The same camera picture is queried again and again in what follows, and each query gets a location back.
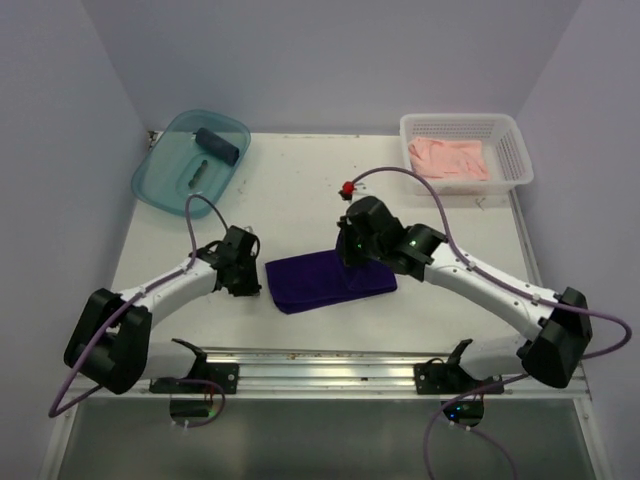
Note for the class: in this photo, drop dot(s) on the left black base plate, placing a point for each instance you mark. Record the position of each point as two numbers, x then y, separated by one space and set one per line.
220 375

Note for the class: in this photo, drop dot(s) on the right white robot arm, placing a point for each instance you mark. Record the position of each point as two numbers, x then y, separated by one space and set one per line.
552 330

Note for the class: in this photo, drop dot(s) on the purple towel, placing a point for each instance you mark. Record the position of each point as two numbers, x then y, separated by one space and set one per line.
315 280

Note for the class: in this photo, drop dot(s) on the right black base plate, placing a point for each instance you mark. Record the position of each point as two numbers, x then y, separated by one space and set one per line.
443 377

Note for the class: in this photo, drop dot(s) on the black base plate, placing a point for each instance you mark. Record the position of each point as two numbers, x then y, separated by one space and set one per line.
220 375
443 377

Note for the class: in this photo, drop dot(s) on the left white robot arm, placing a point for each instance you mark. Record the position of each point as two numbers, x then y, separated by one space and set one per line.
111 344

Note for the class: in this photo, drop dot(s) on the aluminium mounting rail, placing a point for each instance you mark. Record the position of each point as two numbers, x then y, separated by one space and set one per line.
307 374

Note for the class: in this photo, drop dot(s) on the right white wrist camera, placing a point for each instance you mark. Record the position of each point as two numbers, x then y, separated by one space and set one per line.
353 191

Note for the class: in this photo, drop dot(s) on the dark navy blue towel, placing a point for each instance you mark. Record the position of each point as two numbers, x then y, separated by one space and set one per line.
217 146

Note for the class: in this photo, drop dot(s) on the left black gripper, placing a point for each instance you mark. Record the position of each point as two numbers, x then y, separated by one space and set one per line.
252 285

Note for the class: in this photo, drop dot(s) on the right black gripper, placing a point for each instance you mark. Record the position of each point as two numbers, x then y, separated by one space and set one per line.
350 257

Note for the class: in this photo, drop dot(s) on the teal plastic tub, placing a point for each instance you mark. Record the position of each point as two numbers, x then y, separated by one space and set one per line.
176 167

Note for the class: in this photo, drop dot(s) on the white plastic basket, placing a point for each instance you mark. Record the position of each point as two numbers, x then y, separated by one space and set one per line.
503 149

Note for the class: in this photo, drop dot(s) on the pink towel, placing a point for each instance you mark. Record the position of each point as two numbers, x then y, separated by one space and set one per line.
459 160

